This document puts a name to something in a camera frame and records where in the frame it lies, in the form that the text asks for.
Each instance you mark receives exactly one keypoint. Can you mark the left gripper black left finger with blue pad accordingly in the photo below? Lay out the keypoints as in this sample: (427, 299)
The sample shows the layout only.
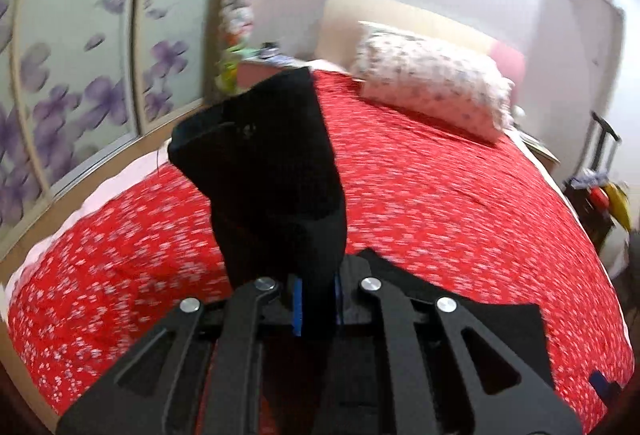
(199, 370)

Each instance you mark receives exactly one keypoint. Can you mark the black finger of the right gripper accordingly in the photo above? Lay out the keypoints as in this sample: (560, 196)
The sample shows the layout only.
(607, 391)

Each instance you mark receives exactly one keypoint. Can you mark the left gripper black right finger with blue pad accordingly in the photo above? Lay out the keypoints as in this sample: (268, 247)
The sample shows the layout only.
(413, 358)

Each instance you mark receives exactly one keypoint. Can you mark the black pants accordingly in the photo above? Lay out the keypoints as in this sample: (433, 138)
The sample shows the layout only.
(265, 162)

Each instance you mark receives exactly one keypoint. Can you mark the black metal chair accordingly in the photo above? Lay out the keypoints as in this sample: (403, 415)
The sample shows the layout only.
(598, 153)

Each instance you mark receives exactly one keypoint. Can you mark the red floral bedspread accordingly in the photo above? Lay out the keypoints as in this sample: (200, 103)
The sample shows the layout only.
(477, 220)

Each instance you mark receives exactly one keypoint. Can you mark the red yellow items on chair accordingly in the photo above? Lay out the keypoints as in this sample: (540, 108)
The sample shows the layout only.
(604, 194)

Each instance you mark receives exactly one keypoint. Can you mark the white floral pillow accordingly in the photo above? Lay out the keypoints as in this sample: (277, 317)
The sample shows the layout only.
(456, 85)

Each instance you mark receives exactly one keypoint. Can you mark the pink pillow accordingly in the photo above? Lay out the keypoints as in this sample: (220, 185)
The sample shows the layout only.
(511, 63)

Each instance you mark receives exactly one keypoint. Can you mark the purple flower wardrobe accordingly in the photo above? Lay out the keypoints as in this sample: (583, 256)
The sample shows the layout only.
(81, 80)

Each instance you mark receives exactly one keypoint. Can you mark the stacked plush toys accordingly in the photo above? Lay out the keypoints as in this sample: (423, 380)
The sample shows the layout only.
(236, 21)

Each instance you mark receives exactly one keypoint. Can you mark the beige headboard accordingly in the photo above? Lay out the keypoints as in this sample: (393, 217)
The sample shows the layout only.
(340, 28)

